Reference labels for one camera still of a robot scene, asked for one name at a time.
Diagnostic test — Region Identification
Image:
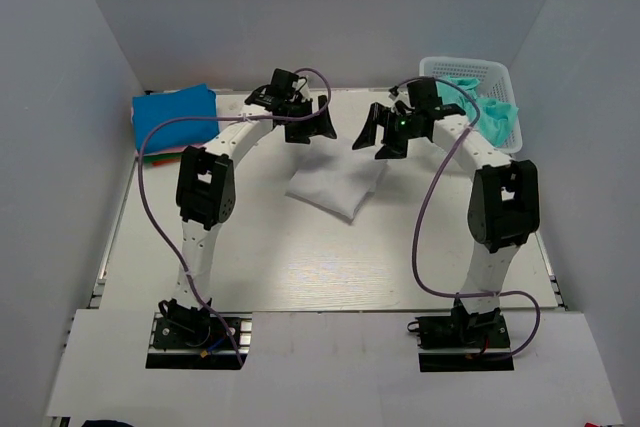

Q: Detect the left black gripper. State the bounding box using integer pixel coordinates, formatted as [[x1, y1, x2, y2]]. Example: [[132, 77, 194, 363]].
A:
[[284, 95, 337, 144]]

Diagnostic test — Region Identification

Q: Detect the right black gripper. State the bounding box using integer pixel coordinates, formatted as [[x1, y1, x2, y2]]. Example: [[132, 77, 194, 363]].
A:
[[353, 102, 424, 160]]

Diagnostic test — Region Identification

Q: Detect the white t shirt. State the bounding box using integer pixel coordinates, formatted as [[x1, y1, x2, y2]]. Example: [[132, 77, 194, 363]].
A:
[[286, 143, 387, 223]]

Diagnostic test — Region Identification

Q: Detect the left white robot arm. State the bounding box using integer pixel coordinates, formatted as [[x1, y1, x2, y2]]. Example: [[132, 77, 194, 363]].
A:
[[170, 68, 337, 311]]

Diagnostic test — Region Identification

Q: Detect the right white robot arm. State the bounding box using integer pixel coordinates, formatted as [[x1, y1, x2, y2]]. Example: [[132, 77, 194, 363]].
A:
[[353, 77, 540, 346]]

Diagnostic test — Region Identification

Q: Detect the teal t shirt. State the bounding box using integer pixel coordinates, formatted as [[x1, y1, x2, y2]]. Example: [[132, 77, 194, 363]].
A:
[[436, 76, 518, 147]]

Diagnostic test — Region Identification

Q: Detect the white plastic basket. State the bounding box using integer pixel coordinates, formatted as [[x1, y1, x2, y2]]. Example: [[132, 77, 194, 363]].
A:
[[419, 56, 523, 154]]

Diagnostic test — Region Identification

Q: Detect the red folded t shirt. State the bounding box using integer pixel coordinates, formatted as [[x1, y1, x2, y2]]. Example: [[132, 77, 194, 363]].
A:
[[151, 159, 178, 167]]

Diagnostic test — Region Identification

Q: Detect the blue folded t shirt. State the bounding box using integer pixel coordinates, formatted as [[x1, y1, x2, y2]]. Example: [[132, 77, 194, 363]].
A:
[[132, 84, 220, 155]]

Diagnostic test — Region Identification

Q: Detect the green folded t shirt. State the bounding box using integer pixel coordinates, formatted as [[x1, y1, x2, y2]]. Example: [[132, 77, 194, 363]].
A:
[[142, 152, 181, 166]]

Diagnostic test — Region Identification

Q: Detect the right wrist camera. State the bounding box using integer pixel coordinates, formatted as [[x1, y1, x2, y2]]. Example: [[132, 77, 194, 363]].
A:
[[388, 86, 414, 116]]

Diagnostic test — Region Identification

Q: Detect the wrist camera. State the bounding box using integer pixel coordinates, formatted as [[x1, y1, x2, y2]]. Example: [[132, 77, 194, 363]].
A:
[[388, 86, 414, 116], [293, 76, 312, 103]]

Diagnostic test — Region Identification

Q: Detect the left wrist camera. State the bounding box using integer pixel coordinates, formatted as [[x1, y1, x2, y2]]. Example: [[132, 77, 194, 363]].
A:
[[293, 76, 312, 103]]

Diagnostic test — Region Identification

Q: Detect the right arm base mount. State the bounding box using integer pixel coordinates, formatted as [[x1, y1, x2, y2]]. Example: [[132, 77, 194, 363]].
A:
[[407, 315, 514, 373]]

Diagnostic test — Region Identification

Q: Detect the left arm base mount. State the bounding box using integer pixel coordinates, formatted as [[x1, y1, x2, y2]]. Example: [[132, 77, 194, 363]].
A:
[[145, 313, 241, 371]]

